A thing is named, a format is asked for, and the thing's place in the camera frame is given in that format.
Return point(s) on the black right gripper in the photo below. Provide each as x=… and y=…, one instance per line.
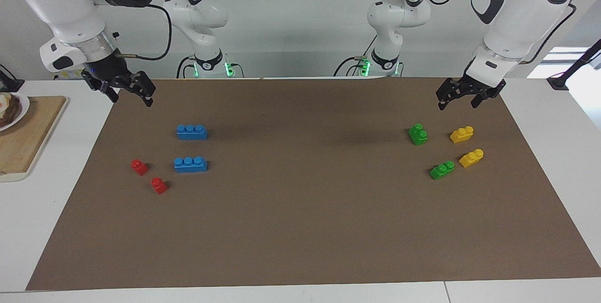
x=107, y=73

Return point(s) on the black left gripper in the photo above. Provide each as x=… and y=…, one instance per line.
x=483, y=84

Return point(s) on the green two-stud toy brick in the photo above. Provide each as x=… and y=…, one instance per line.
x=417, y=135
x=442, y=171

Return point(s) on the blue three-stud toy brick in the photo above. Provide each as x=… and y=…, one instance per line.
x=191, y=133
x=190, y=165

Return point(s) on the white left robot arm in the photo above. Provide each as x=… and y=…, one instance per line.
x=516, y=11

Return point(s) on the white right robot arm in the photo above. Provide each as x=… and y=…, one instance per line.
x=70, y=11

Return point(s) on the yellow two-stud toy brick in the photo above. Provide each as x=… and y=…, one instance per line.
x=471, y=158
x=461, y=135

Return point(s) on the red one-stud toy brick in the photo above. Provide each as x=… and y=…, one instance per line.
x=159, y=185
x=139, y=167

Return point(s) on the white plate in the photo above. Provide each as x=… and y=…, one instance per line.
x=22, y=108

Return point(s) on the wooden cutting board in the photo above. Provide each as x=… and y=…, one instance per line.
x=33, y=138

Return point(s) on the black device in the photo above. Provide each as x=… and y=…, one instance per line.
x=9, y=82

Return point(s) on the toast with fried egg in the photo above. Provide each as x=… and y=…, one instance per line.
x=8, y=110

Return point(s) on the brown table mat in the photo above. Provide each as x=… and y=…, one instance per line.
x=300, y=209

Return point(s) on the black camera stand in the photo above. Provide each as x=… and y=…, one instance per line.
x=577, y=63

